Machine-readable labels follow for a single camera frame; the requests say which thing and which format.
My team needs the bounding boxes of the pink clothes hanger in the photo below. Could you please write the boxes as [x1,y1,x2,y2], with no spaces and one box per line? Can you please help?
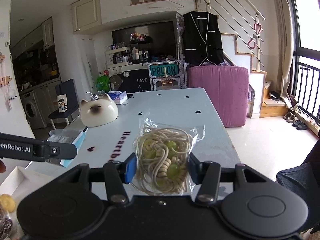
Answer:
[145,0,184,10]

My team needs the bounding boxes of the white shallow tray box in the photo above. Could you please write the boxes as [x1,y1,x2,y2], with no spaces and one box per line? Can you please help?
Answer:
[1,166,54,196]

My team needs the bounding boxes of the small white blue packet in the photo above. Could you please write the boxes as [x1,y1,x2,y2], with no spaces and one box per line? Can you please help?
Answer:
[46,126,88,168]

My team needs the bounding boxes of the white ceramic cat figure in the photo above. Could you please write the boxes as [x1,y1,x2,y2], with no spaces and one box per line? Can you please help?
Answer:
[80,94,119,127]

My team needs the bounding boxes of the beige window curtain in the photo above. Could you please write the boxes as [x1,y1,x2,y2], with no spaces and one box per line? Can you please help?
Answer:
[274,0,294,108]

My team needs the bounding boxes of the green shopping bag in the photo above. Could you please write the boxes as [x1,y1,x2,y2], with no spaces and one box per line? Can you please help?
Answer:
[97,75,110,93]

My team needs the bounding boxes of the dark folding chair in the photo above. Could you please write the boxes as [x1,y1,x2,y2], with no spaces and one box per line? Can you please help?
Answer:
[276,162,320,234]

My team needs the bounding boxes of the blue tissue pack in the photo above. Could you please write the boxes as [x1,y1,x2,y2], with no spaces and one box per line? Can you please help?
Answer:
[108,91,128,105]

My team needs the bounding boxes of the bagged beige cord with beads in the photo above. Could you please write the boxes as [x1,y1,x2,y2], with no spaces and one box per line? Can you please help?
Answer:
[132,117,206,197]

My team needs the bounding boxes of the teal POIZON sign box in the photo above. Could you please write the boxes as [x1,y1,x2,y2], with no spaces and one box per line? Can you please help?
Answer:
[148,60,186,90]

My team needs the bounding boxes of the black vest with white trim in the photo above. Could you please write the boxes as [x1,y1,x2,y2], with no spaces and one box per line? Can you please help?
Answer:
[182,11,223,66]

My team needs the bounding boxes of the yellow round sponge ball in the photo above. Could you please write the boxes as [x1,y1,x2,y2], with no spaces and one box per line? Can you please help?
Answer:
[0,194,16,212]

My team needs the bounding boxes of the person's left hand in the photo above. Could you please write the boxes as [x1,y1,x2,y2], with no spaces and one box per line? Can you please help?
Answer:
[0,160,7,173]

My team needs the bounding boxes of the bagged dark hair ties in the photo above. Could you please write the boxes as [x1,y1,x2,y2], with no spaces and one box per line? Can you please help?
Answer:
[0,208,16,240]

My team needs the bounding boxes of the dark blue chair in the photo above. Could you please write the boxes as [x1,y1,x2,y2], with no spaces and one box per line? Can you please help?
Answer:
[48,79,79,129]

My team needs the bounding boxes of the cream upper wall cabinet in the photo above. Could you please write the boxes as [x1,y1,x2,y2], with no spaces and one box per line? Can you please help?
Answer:
[71,0,102,34]

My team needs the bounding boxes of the white cosmetics shelf rack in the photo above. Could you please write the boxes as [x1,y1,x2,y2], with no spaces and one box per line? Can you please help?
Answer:
[105,47,129,68]

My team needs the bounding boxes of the white washing machine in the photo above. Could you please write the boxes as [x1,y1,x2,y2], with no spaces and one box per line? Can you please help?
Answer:
[20,91,47,129]

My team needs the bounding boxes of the white cartoon tote bag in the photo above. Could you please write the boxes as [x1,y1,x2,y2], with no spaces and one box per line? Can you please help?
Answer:
[57,94,68,113]

